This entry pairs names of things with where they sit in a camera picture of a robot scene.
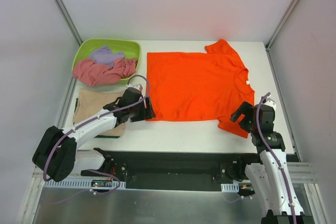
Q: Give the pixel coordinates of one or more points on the pink t shirt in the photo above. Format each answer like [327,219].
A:
[93,74]

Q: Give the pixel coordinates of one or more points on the left white cable duct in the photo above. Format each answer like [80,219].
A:
[78,183]

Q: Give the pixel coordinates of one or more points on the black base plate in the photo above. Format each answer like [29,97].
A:
[177,171]

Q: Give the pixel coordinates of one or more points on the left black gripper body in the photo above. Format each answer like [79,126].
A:
[142,112]

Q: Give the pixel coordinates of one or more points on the aluminium frame post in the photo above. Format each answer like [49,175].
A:
[69,21]
[287,14]

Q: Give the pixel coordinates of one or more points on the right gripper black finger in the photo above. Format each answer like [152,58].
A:
[246,109]
[246,126]

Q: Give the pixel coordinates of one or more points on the folded beige t shirt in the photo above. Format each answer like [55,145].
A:
[92,97]

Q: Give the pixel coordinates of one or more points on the orange t shirt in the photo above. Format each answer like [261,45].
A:
[199,86]

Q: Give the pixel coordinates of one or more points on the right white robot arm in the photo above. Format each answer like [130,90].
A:
[270,177]

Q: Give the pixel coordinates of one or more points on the green plastic basin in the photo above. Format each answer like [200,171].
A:
[131,49]

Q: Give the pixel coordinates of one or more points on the white cable duct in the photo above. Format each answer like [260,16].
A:
[230,188]
[78,183]

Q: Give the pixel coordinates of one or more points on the right white cable duct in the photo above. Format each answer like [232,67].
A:
[230,188]

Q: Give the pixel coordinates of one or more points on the lilac t shirt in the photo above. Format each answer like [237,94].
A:
[105,56]

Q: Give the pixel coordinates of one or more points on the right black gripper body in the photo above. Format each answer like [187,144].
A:
[245,116]

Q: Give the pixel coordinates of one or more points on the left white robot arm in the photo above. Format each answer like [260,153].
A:
[56,154]

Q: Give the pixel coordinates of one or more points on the left aluminium frame post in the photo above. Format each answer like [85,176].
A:
[69,21]

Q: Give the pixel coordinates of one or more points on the right aluminium frame post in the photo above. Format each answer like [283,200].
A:
[287,14]

